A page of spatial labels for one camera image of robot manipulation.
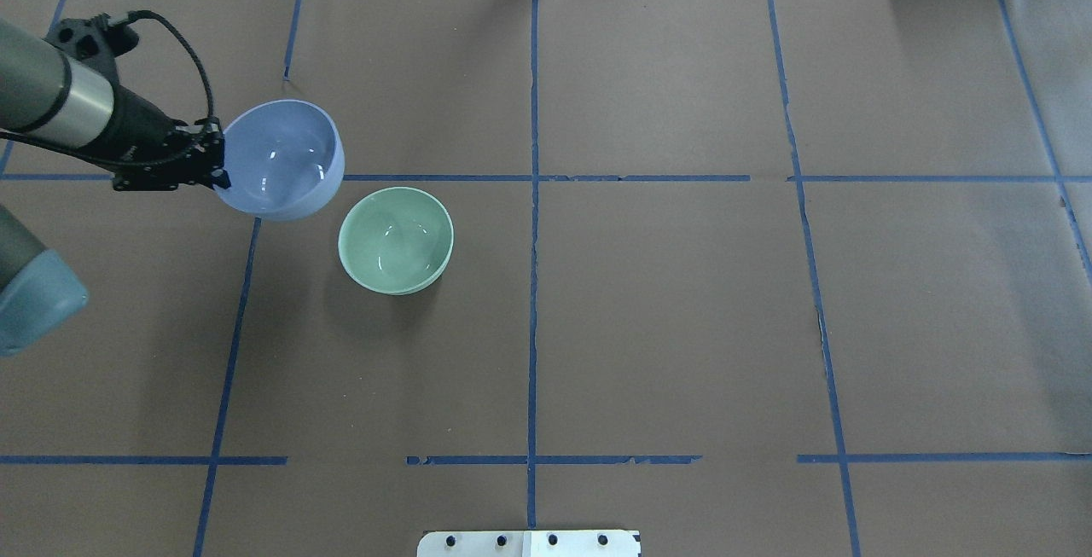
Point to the green bowl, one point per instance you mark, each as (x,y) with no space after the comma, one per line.
(397,241)

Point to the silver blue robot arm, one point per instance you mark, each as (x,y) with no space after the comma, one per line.
(62,93)

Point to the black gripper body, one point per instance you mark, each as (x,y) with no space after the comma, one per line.
(136,129)

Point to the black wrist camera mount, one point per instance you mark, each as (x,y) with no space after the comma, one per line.
(96,42)

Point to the blue bowl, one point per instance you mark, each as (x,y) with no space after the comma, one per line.
(285,160)

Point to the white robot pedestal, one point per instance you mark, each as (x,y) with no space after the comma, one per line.
(531,543)

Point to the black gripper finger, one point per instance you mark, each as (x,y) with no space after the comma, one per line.
(213,147)

